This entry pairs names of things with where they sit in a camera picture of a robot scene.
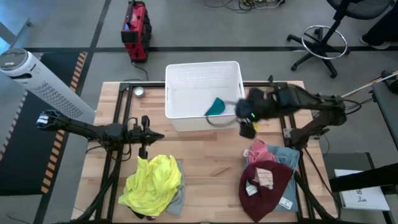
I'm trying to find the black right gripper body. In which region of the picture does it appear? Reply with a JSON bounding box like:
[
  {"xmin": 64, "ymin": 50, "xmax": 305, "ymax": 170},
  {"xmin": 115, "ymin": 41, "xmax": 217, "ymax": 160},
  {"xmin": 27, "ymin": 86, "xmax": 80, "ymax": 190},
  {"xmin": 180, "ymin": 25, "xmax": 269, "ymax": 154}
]
[{"xmin": 234, "ymin": 88, "xmax": 274, "ymax": 123}]

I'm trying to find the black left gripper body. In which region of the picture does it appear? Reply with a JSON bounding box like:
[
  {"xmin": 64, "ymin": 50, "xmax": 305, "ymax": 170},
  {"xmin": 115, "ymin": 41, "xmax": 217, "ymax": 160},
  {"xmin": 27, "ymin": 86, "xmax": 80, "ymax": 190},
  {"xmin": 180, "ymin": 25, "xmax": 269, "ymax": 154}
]
[{"xmin": 123, "ymin": 115, "xmax": 151, "ymax": 159}]

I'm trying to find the teal cloth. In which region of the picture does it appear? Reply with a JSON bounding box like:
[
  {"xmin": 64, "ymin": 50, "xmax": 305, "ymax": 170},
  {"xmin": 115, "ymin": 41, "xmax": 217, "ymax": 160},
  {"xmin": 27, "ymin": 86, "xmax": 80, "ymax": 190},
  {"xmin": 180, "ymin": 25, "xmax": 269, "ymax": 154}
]
[{"xmin": 204, "ymin": 97, "xmax": 226, "ymax": 116}]

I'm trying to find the black garment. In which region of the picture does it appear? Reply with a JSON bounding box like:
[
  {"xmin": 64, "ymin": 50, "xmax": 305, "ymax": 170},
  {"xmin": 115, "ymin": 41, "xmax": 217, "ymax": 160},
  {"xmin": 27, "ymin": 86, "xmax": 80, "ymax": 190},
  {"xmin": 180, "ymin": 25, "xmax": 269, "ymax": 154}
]
[
  {"xmin": 239, "ymin": 120, "xmax": 258, "ymax": 140},
  {"xmin": 130, "ymin": 207, "xmax": 156, "ymax": 221}
]

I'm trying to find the yellow garment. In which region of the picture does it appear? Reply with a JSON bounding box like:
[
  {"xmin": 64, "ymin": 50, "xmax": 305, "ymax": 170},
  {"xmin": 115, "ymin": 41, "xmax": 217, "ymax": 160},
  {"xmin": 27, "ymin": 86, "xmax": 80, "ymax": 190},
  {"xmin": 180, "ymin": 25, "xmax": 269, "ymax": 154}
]
[{"xmin": 118, "ymin": 154, "xmax": 183, "ymax": 217}]

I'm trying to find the striped cream sock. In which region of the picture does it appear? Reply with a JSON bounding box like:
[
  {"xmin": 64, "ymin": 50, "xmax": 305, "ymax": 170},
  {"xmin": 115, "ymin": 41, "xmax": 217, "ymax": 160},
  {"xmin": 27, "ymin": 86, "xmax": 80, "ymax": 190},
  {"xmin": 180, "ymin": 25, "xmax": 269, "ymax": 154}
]
[{"xmin": 253, "ymin": 167, "xmax": 274, "ymax": 190}]

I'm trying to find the pink garment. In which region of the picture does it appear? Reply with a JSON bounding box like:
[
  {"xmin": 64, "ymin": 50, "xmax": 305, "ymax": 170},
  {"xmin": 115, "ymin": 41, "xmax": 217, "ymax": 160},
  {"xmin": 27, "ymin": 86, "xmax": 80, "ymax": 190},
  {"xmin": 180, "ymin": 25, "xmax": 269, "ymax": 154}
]
[{"xmin": 247, "ymin": 139, "xmax": 277, "ymax": 164}]

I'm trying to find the white perforated plastic basket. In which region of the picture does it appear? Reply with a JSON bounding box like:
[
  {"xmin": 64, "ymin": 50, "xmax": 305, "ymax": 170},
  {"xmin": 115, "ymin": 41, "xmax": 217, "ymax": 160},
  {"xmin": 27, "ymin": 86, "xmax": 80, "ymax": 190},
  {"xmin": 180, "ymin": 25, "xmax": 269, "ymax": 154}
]
[{"xmin": 164, "ymin": 60, "xmax": 246, "ymax": 132}]

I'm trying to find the light grey garment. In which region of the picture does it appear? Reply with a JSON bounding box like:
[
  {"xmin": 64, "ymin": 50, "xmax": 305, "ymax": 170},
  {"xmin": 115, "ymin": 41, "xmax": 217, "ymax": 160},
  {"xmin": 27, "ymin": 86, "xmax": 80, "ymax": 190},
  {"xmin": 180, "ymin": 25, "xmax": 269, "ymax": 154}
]
[{"xmin": 166, "ymin": 160, "xmax": 187, "ymax": 216}]

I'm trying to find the maroon garment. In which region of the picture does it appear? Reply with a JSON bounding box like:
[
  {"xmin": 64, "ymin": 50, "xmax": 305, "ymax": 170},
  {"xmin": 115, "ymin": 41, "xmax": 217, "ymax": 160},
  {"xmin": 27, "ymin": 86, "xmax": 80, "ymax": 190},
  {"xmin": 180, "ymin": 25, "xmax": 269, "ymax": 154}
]
[{"xmin": 238, "ymin": 160, "xmax": 294, "ymax": 223}]

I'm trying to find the black office chair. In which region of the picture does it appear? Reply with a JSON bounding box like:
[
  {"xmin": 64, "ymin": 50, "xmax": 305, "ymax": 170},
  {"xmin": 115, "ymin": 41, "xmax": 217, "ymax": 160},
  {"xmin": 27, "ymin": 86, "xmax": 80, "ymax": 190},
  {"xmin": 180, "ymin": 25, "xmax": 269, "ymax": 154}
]
[{"xmin": 285, "ymin": 0, "xmax": 396, "ymax": 79}]

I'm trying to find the white handwritten paper tag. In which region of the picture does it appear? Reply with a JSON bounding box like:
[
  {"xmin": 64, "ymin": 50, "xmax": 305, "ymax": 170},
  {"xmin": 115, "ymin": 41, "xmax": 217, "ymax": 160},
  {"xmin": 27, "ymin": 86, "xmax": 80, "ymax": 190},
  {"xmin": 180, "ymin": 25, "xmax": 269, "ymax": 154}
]
[{"xmin": 279, "ymin": 197, "xmax": 294, "ymax": 210}]

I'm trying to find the white tower fan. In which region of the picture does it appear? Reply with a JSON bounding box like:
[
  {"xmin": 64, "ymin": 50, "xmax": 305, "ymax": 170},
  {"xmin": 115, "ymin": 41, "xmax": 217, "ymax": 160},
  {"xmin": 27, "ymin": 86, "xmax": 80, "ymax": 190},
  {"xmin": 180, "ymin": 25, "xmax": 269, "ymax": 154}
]
[{"xmin": 0, "ymin": 47, "xmax": 96, "ymax": 125}]

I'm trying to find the long pale rod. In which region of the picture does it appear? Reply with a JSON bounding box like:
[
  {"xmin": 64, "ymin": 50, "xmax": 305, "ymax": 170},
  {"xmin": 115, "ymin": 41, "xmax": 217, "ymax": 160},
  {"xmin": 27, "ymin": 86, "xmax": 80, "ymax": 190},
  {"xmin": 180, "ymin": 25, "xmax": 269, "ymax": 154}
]
[{"xmin": 340, "ymin": 70, "xmax": 398, "ymax": 99}]

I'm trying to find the black hazard-striped floor mat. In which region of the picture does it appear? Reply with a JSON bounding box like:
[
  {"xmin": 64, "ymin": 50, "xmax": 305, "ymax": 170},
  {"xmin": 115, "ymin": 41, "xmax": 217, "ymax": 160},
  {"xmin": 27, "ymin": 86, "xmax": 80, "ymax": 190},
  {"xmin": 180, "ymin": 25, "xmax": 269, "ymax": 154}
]
[{"xmin": 0, "ymin": 51, "xmax": 90, "ymax": 195}]

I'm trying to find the grey side bench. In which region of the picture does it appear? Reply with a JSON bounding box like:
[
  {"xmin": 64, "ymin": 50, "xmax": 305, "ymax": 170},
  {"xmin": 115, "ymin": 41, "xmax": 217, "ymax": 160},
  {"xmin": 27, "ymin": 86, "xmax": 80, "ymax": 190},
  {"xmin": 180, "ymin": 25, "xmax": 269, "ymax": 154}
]
[{"xmin": 371, "ymin": 70, "xmax": 398, "ymax": 150}]

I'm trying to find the black flat bar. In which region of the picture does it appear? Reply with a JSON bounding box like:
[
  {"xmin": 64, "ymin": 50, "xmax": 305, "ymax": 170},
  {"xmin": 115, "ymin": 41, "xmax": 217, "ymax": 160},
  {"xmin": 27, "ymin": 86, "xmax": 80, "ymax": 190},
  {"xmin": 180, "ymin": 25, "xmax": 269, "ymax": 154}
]
[{"xmin": 328, "ymin": 162, "xmax": 398, "ymax": 193}]

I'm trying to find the person's shoe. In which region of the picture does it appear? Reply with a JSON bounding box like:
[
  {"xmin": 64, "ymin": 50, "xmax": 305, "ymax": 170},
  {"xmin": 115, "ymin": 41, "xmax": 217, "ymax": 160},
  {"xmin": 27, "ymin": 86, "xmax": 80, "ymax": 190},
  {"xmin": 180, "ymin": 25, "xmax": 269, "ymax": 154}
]
[{"xmin": 359, "ymin": 35, "xmax": 391, "ymax": 50}]

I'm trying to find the white paper booklet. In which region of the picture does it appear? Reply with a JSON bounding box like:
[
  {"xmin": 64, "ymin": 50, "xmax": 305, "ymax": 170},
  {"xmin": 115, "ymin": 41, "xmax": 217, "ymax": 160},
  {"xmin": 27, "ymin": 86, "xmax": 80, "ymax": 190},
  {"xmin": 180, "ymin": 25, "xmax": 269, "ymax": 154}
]
[{"xmin": 334, "ymin": 169, "xmax": 391, "ymax": 212}]

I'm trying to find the person's leg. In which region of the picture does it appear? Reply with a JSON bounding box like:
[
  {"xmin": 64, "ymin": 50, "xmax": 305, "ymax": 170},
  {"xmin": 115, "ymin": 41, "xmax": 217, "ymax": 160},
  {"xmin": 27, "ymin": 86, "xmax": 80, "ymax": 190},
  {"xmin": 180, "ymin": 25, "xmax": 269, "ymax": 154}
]
[{"xmin": 362, "ymin": 11, "xmax": 398, "ymax": 47}]

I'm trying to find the black radio power cable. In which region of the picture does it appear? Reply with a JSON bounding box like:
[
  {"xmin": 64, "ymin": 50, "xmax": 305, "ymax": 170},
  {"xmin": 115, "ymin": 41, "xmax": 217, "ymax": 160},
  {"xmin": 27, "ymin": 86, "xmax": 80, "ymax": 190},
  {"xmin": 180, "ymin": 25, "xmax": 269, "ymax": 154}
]
[{"xmin": 130, "ymin": 61, "xmax": 150, "ymax": 82}]

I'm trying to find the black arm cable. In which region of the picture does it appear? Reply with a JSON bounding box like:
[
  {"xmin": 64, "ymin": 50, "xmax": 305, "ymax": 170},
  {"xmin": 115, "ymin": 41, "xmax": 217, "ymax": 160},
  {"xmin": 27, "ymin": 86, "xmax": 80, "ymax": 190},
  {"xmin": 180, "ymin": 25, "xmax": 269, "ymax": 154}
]
[{"xmin": 303, "ymin": 147, "xmax": 343, "ymax": 218}]

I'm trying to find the floor cable bundle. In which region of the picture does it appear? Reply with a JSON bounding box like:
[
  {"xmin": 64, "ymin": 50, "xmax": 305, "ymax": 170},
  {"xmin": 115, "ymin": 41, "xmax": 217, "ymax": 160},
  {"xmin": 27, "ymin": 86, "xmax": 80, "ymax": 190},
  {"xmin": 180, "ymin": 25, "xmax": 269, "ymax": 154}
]
[{"xmin": 203, "ymin": 0, "xmax": 285, "ymax": 14}]

